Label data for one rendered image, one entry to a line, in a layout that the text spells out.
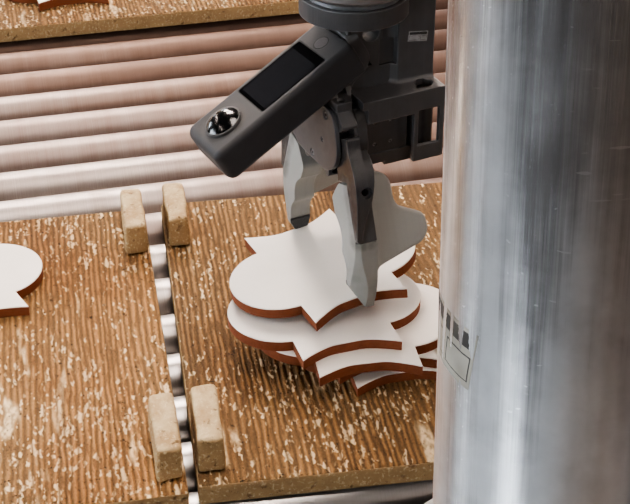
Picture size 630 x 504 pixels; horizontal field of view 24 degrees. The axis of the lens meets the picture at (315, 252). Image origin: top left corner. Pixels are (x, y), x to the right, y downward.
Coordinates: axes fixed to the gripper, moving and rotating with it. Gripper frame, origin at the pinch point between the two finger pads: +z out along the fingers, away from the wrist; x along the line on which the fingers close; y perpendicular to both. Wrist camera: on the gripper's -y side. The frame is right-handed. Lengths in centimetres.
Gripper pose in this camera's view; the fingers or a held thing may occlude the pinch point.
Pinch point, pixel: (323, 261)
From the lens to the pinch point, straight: 103.0
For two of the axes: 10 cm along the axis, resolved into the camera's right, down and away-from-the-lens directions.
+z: 0.0, 8.4, 5.4
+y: 9.0, -2.4, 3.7
